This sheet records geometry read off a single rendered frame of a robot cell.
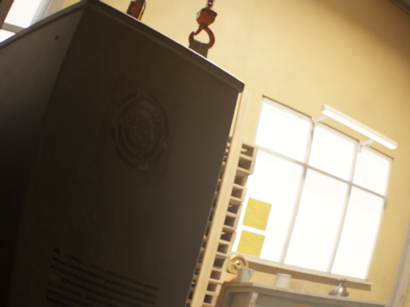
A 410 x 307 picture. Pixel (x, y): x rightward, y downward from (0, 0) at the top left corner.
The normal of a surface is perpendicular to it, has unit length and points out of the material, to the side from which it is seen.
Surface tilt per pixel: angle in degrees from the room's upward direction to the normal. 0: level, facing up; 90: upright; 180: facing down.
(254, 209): 90
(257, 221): 90
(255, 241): 90
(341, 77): 90
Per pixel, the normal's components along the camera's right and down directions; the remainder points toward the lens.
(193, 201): 0.71, -0.03
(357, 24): 0.39, -0.16
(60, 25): -0.67, -0.35
